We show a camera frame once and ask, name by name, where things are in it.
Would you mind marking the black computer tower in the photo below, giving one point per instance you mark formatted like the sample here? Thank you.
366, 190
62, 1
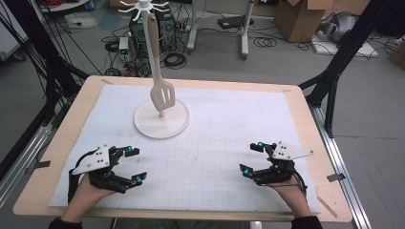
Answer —
168, 30

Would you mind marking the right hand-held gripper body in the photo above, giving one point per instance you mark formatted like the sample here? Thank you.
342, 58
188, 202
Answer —
288, 151

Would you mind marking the small grey box green light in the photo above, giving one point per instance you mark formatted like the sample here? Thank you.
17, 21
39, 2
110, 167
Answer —
123, 44

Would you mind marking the white utensil stand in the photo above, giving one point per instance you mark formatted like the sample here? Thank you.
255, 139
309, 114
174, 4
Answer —
168, 122

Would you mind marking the black metal frame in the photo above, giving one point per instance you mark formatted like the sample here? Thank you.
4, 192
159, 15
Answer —
47, 63
344, 51

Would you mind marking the large open cardboard box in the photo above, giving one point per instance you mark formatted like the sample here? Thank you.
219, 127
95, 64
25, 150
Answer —
297, 19

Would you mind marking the person's left hand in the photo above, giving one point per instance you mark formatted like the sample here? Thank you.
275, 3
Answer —
86, 200

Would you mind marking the white foam board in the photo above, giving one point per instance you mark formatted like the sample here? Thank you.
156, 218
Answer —
366, 51

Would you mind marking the flat black device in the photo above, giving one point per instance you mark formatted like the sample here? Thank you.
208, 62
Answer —
234, 21

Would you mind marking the silver grey bag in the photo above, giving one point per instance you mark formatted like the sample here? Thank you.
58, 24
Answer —
340, 27

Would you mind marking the aluminium rail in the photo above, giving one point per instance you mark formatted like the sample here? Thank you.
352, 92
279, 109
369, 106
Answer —
19, 171
347, 184

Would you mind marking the white stand leg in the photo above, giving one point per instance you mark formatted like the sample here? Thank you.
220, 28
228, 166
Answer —
192, 31
245, 38

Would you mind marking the clear plastic bag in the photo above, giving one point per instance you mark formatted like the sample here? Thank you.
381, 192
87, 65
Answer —
81, 20

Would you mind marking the small cardboard box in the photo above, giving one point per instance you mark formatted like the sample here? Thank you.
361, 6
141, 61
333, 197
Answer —
398, 54

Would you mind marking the wooden slotted spatula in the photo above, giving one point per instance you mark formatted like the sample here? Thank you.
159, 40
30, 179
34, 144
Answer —
154, 41

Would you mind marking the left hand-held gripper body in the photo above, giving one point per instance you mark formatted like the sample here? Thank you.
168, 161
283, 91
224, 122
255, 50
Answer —
94, 160

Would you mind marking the person's right hand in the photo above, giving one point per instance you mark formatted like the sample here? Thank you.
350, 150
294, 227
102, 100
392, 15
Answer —
293, 198

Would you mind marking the thin wooden strip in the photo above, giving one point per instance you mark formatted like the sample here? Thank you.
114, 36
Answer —
328, 206

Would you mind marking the white grid mat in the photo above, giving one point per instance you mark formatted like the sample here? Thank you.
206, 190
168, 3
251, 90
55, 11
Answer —
197, 159

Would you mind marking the grey tape piece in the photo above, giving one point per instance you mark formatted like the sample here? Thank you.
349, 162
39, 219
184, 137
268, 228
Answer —
39, 165
336, 177

